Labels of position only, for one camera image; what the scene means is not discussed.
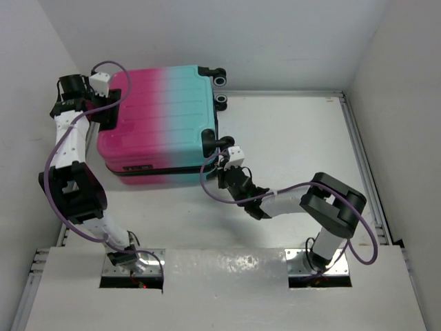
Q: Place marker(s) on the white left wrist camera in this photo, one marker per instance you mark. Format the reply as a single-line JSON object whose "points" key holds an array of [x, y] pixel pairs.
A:
{"points": [[100, 84]]}

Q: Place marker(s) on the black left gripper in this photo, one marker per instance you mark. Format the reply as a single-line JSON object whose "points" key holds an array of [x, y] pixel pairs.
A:
{"points": [[89, 94]]}

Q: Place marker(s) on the metal base plate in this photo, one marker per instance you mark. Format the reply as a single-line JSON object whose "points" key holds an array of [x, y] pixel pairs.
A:
{"points": [[139, 265], [297, 265]]}

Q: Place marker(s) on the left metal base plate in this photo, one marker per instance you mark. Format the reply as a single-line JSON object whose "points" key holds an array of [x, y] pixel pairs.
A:
{"points": [[139, 265]]}

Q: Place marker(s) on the pink suitcase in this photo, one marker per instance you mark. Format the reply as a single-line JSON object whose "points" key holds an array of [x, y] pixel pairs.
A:
{"points": [[166, 127]]}

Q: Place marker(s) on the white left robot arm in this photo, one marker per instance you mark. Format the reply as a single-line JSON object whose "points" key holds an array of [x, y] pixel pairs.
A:
{"points": [[74, 190]]}

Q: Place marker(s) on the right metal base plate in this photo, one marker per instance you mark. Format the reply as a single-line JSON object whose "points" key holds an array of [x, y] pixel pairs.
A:
{"points": [[297, 265]]}

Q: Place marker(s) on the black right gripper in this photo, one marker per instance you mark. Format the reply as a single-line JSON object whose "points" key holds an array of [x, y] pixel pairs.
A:
{"points": [[222, 174]]}

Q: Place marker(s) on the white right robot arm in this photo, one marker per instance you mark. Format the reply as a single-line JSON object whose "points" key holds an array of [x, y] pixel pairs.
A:
{"points": [[328, 201]]}

